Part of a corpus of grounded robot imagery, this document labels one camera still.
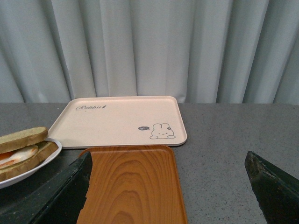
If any bread slice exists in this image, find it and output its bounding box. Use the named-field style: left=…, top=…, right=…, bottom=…
left=0, top=126, right=48, bottom=154
left=0, top=141, right=58, bottom=181

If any wooden brown tray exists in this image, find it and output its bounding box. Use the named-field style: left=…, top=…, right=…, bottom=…
left=78, top=145, right=187, bottom=224

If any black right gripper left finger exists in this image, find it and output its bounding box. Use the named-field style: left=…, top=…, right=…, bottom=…
left=0, top=152, right=93, bottom=224

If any pink rabbit tray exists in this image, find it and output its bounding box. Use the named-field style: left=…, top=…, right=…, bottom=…
left=49, top=96, right=187, bottom=149

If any grey-white curtain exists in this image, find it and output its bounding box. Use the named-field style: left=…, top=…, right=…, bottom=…
left=0, top=0, right=299, bottom=105

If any white round plate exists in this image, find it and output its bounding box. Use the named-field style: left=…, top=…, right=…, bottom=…
left=0, top=138, right=62, bottom=189

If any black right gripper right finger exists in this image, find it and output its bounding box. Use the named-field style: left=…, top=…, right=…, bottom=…
left=244, top=151, right=299, bottom=224

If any fried egg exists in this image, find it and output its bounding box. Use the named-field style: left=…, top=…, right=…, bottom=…
left=0, top=145, right=38, bottom=169

